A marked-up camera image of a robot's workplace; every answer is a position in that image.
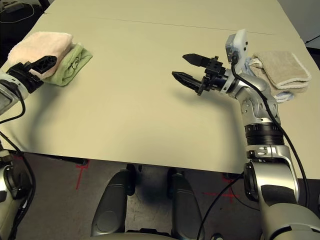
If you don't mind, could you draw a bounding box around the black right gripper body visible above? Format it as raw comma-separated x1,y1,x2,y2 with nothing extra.
196,56,230,97

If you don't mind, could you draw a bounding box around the red floor tape cross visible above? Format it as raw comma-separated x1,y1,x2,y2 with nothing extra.
203,174,241,204
75,159,90,190

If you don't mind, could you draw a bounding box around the grey robot leg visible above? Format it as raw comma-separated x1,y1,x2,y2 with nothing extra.
166,167,205,240
91,169,137,237

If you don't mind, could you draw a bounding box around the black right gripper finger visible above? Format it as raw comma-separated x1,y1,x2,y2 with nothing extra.
182,53,212,68
171,71,202,92

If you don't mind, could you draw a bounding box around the thin black floor cable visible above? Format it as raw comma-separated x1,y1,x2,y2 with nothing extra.
237,197,261,211

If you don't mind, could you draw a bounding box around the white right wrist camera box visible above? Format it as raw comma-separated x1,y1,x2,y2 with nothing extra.
222,28,249,94

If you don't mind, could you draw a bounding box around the light blue folded towel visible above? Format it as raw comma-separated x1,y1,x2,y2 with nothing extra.
243,57,296,103

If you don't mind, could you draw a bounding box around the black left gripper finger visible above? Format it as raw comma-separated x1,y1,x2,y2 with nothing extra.
29,55,58,75

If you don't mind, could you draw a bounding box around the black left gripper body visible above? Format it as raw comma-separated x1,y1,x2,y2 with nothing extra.
6,61,45,95

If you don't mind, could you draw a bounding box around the green towel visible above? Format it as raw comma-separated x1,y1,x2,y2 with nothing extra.
44,42,94,87

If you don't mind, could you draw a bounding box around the black table leg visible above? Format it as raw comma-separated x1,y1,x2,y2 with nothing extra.
37,0,55,13

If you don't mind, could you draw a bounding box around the pink towel with embroidery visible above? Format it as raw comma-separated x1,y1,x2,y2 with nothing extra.
7,31,74,78

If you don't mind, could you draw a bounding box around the grey robot right leg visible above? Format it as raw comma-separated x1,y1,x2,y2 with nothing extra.
166,167,205,240

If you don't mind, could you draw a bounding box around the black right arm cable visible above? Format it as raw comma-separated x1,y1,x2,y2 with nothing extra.
197,52,311,240

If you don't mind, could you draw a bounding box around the white floor cable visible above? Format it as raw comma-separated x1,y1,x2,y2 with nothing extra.
0,2,36,25

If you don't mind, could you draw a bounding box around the black cabinet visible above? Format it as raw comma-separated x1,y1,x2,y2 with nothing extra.
304,32,320,55

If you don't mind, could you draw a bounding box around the grey robot left leg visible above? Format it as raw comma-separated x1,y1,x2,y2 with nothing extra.
91,169,137,237

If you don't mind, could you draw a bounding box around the beige folded towel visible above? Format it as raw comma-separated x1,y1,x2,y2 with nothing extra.
249,50,312,97

